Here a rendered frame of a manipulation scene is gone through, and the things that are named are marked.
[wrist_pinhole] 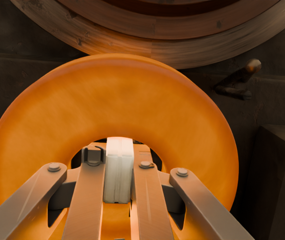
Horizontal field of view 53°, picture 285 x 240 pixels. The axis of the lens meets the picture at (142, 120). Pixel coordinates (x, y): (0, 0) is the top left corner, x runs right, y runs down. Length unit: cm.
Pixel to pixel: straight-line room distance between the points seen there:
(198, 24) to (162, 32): 4
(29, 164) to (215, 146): 11
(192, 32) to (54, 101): 21
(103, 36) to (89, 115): 19
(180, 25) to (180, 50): 3
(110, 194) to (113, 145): 3
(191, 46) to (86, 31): 12
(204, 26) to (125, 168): 23
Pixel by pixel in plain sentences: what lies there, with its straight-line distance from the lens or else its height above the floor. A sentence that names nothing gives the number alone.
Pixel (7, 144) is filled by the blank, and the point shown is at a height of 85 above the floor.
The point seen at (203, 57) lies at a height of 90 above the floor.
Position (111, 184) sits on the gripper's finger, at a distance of 16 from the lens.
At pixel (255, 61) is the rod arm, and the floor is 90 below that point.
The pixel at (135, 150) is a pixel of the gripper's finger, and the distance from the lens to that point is 18.
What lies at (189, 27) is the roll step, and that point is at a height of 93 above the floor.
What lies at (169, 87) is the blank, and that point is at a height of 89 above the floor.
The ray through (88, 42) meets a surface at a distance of 35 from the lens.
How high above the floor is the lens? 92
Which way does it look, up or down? 16 degrees down
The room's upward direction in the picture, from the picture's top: 5 degrees clockwise
